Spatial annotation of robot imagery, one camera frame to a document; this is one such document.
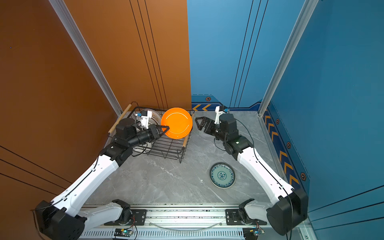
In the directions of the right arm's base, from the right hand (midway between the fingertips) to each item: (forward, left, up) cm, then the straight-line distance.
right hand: (200, 122), depth 74 cm
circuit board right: (-43, -24, -33) cm, 59 cm away
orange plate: (-2, +10, +4) cm, 11 cm away
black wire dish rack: (+6, +19, -28) cm, 34 cm away
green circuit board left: (-42, +37, -31) cm, 64 cm away
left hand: (-5, +14, +2) cm, 15 cm away
